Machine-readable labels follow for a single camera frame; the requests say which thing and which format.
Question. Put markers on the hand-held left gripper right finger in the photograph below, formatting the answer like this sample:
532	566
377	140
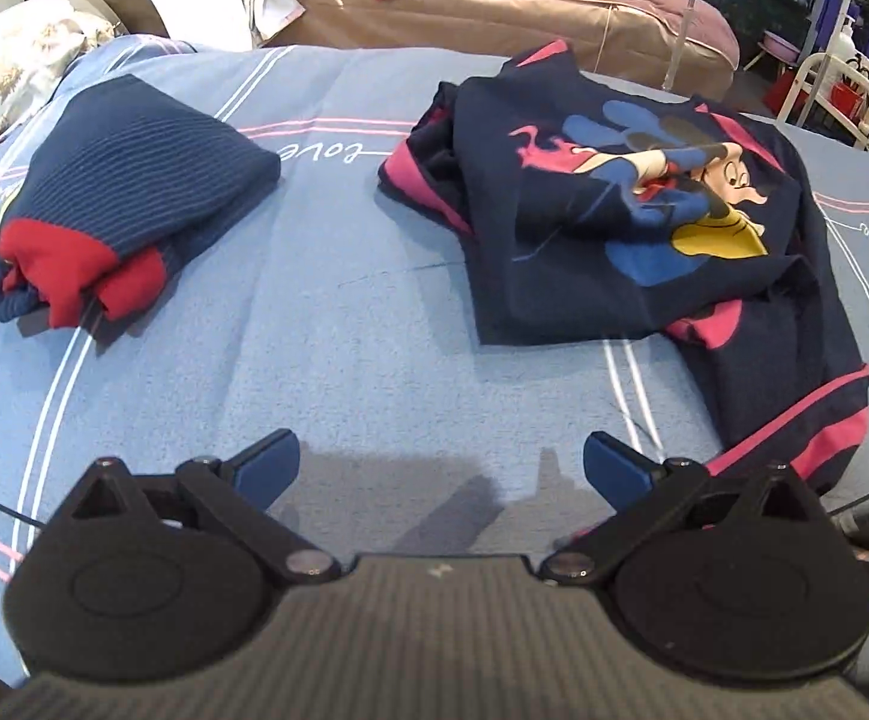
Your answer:
614	469

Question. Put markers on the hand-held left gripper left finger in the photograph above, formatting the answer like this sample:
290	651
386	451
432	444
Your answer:
269	461

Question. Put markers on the navy cartoon print sweatshirt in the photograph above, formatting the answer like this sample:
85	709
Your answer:
554	262

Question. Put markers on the blue striped bed sheet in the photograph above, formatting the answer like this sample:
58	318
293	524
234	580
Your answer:
344	330

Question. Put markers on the navy striped sweater red cuffs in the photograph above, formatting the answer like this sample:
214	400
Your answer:
127	165

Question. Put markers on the white metal rack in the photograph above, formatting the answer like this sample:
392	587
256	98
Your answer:
802	82

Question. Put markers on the red box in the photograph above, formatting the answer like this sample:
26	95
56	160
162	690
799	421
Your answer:
847	97

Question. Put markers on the pink basin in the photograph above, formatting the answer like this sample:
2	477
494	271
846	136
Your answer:
779	45

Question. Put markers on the brown mattress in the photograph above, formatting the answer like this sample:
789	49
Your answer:
517	22

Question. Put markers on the pink cushion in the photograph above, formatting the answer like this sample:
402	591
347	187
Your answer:
674	11

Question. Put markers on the floral pillow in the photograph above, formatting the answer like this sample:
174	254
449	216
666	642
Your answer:
7	67

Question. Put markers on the hanging purple cloth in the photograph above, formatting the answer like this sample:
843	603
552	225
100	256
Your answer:
828	11

